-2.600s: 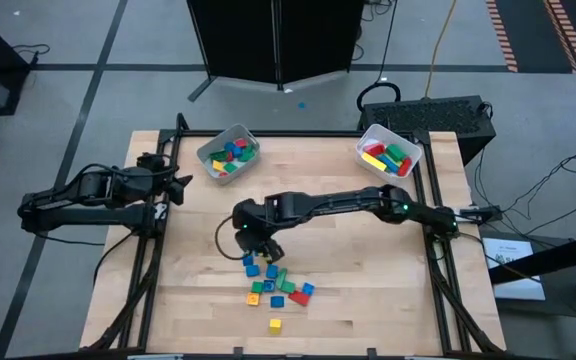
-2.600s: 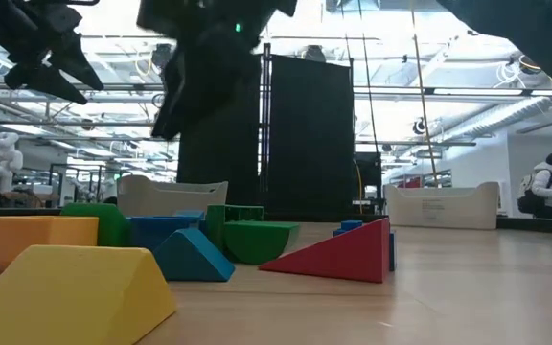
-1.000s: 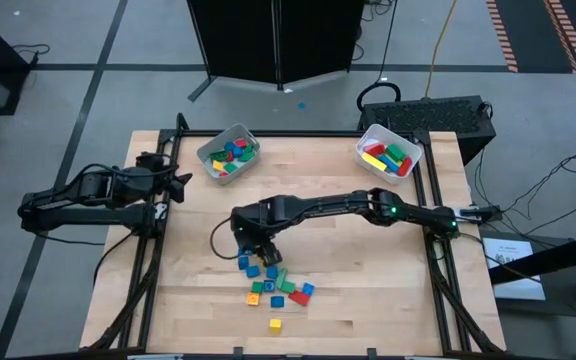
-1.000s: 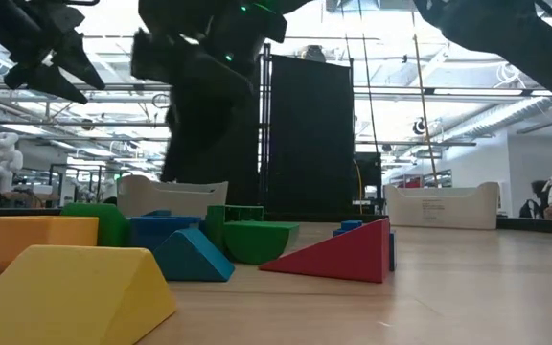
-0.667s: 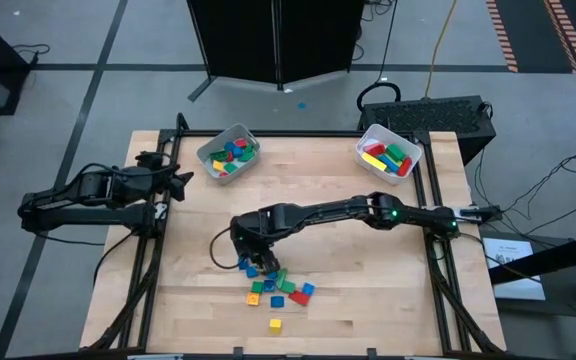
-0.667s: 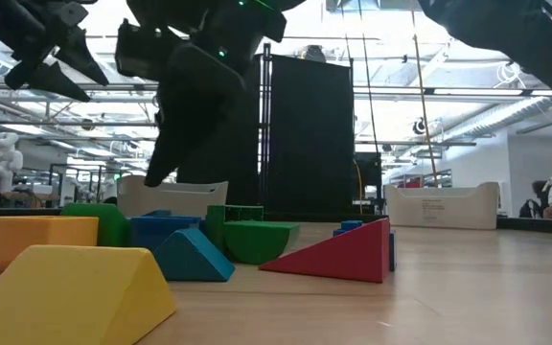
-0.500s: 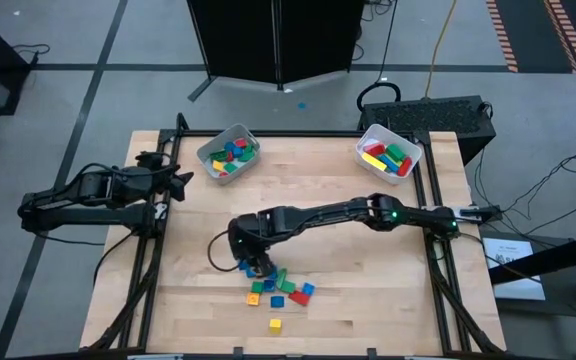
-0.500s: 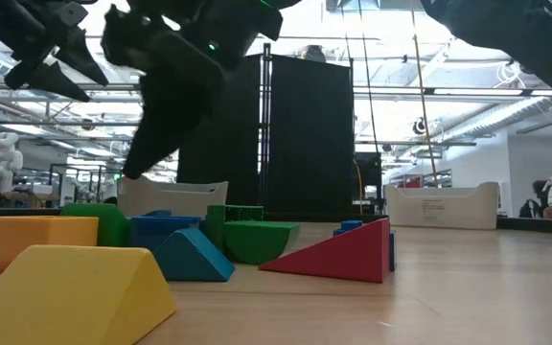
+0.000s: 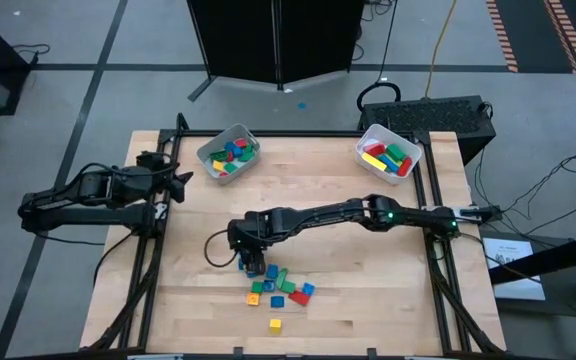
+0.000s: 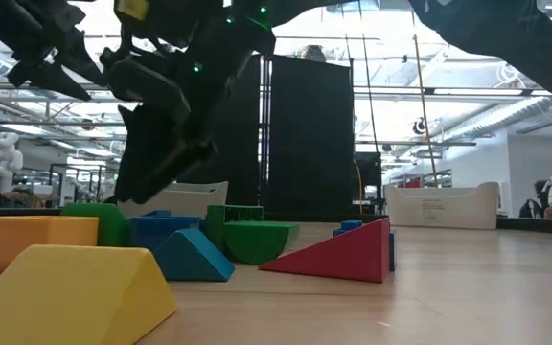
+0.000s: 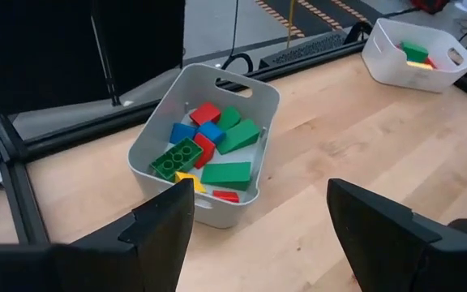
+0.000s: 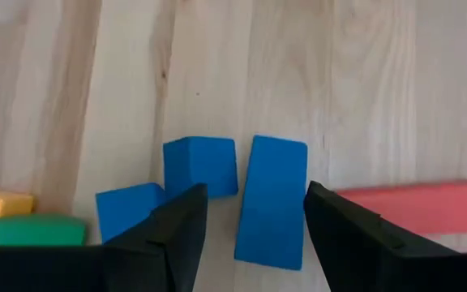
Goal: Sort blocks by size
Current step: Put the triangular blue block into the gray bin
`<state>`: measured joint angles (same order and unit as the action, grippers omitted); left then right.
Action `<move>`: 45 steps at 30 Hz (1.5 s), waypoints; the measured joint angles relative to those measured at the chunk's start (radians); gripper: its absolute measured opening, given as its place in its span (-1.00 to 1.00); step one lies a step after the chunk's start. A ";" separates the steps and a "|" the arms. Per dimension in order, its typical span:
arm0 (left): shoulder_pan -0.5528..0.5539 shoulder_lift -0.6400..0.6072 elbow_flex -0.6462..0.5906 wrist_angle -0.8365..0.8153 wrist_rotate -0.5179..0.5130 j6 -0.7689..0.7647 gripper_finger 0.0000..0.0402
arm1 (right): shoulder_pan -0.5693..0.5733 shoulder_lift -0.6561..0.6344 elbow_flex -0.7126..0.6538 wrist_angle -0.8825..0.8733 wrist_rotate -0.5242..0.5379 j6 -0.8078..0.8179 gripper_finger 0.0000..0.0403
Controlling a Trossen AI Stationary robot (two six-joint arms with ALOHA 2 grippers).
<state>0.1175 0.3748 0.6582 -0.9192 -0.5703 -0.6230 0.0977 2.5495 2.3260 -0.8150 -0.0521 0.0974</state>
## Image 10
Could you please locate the green half-cylinder block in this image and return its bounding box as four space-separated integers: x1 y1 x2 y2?
221 219 301 266

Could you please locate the green rounded block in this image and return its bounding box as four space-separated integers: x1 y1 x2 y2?
59 202 132 248

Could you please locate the blue studded brick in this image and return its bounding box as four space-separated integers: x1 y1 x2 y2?
129 215 208 251

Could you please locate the green oblong block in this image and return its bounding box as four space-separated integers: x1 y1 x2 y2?
207 204 265 250

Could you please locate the yellow tape band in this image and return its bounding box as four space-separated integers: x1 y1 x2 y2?
114 0 151 21

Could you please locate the yellow hollow square block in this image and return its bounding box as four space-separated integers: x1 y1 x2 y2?
0 215 101 275

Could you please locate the white plastic bin with label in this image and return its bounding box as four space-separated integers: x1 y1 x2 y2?
383 181 500 231

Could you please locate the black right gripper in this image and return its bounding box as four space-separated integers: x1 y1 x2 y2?
101 47 219 205

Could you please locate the red triangle wedge block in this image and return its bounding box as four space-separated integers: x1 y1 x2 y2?
258 218 392 284

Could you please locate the yellow trapezoid block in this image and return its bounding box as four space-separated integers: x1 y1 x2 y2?
0 244 178 345

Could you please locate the blue triangle prism block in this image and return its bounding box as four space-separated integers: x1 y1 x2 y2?
153 226 236 283

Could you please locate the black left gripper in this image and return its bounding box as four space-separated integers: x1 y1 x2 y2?
0 0 107 102

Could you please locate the black hanging cable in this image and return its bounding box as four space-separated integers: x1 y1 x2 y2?
359 0 382 155

